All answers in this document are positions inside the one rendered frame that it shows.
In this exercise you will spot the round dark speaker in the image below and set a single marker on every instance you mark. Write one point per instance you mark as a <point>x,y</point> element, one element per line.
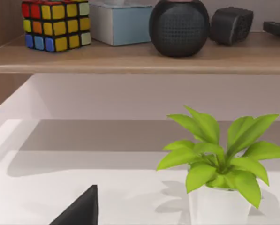
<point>179,28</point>

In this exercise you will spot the light blue tissue box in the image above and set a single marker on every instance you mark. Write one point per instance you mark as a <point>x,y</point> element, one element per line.
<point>121,23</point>

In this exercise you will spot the multicoloured puzzle cube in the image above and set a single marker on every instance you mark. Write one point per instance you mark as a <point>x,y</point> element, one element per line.
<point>56,25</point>

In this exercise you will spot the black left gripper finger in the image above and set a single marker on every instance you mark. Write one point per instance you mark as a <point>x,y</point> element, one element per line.
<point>83,208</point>

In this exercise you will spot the wooden shelf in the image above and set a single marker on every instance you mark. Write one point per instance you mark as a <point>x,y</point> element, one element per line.
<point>130,61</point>

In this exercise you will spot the flat black device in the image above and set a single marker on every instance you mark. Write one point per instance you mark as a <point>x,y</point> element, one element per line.
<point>277,28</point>

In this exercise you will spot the green plant in white pot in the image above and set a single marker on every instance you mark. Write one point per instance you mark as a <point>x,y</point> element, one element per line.
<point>218,168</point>

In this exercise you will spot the small black box speaker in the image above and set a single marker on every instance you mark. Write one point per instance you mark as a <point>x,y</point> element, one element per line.
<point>231,25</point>

